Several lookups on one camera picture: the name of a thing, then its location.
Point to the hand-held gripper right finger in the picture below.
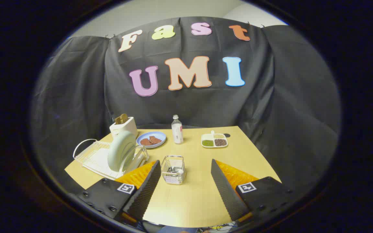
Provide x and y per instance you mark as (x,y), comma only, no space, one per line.
(225,187)

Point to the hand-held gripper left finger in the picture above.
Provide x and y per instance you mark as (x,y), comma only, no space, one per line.
(147,187)

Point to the pale green plate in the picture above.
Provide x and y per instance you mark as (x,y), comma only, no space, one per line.
(120,152)

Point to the blue plate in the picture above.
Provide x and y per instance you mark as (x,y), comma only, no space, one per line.
(159,136)

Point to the brown food piece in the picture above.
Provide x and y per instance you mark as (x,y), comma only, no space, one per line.
(155,140)
(145,141)

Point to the white divided tray with beans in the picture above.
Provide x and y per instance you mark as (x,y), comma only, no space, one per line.
(214,141)

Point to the clear plastic bottle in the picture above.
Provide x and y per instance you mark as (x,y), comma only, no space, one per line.
(177,132)

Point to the cream toaster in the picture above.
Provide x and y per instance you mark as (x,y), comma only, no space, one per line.
(125,128)

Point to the brown toast slice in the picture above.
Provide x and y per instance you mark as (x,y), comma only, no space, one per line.
(121,119)

